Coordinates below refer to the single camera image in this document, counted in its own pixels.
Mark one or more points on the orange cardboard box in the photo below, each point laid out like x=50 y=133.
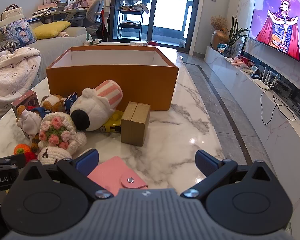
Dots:
x=115 y=85

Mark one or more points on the printed shopping bag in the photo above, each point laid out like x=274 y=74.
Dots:
x=91 y=42

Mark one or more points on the brown plush dog sailor outfit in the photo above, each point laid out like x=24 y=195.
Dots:
x=52 y=102

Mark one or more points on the pink object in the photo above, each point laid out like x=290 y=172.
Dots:
x=237 y=62

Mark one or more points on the red toy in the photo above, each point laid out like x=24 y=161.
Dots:
x=155 y=42

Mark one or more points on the blue paper tag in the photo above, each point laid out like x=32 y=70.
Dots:
x=69 y=102

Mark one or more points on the yellow pillow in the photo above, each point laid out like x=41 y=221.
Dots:
x=51 y=30

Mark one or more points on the small brown cardboard box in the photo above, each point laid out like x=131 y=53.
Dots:
x=135 y=127

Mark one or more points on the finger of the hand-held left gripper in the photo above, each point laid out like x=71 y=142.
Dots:
x=13 y=159

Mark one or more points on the dark printed card box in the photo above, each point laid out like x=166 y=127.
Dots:
x=25 y=100

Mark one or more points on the grey desk chair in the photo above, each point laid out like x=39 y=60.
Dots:
x=93 y=12

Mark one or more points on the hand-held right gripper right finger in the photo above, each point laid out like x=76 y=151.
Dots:
x=206 y=160

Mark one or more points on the blue floral pillow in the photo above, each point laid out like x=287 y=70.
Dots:
x=17 y=33

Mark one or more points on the black shelf cart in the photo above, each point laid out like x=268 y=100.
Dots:
x=130 y=22

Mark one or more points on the dried flowers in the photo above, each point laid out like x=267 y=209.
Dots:
x=218 y=22

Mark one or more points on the white printed blanket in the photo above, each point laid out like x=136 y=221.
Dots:
x=10 y=75

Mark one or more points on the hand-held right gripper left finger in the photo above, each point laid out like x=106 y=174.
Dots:
x=86 y=160

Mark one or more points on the small pink plush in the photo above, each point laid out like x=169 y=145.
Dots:
x=63 y=34

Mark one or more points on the orange crochet persimmon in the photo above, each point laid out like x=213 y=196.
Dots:
x=21 y=150

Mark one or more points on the black checked pillow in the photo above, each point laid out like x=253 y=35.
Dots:
x=5 y=46

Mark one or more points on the pile of books and boxes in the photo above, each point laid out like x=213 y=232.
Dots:
x=60 y=1

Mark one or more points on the grey study desk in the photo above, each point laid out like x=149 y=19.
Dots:
x=65 y=12

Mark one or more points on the pink wallet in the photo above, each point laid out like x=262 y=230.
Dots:
x=107 y=172

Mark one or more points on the white crochet toy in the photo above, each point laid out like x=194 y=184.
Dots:
x=50 y=155

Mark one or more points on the white plush dog striped hat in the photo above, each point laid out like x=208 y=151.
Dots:
x=95 y=110

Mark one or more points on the crochet flower bouquet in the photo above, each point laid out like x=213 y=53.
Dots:
x=57 y=130

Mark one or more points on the dark glass vase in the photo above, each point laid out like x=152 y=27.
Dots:
x=227 y=51

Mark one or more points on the cream bear cushion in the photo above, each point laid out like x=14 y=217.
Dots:
x=12 y=12

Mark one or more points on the white router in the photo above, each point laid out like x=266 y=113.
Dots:
x=266 y=80

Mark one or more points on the small white device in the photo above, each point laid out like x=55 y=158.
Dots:
x=253 y=70

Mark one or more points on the flat white box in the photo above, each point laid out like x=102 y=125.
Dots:
x=138 y=43

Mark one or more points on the yellow pear toy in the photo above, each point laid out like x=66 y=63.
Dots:
x=112 y=126

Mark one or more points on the wall television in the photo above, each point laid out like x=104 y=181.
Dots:
x=277 y=22

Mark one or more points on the brown round vase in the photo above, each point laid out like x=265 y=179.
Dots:
x=220 y=38

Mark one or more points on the green leafy plant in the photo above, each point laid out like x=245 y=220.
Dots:
x=236 y=33

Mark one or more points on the glass sliding door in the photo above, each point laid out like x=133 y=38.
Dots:
x=170 y=10

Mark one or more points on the grey sofa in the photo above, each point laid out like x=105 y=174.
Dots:
x=52 y=45

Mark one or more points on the white marble tv cabinet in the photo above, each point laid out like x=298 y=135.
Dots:
x=240 y=85

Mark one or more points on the red box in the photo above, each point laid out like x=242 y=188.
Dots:
x=248 y=61

